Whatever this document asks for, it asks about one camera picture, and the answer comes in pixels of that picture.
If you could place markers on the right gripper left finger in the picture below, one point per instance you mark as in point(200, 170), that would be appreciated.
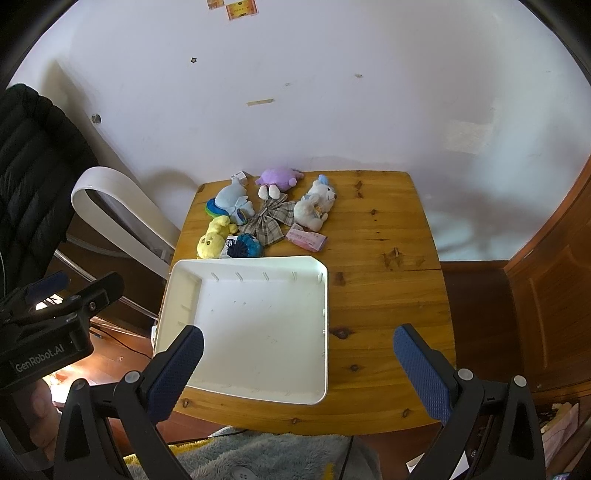
point(147, 398)

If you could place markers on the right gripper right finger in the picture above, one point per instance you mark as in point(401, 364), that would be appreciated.
point(445, 396)

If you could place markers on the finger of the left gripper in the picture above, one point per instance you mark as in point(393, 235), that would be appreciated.
point(94, 298)
point(39, 291)

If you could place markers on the yellow plush toy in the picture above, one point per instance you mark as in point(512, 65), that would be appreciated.
point(210, 245)

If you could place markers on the blue floral drawstring pouch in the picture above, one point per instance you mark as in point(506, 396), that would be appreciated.
point(248, 246)

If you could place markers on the blue rainbow pony plush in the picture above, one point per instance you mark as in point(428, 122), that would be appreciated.
point(232, 201)

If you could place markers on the plaid fabric bow clip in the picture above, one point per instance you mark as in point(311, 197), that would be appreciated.
point(267, 225)

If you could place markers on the pink tissue packet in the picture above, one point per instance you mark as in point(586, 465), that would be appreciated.
point(308, 240)

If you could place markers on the purple plush toy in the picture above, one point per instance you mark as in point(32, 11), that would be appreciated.
point(275, 181)

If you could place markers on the white dog plush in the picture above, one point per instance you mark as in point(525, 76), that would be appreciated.
point(312, 210)

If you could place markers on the grey fluffy rug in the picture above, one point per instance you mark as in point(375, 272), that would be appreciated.
point(232, 453)

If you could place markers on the white curved fan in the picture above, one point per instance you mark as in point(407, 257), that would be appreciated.
point(113, 205)

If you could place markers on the black jacket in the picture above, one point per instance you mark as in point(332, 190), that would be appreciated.
point(43, 154)

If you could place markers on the wooden table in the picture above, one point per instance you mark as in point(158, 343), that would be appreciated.
point(384, 271)

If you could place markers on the white plastic tray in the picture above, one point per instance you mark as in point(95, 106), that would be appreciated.
point(265, 323)

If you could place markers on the wooden door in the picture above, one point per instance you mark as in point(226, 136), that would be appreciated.
point(550, 283)

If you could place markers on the white printed carton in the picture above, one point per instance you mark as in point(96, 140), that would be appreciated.
point(229, 248)

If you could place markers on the small white box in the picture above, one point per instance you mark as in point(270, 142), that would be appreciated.
point(239, 177)

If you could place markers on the red wall sticker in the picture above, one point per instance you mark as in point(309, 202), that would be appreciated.
point(241, 9)

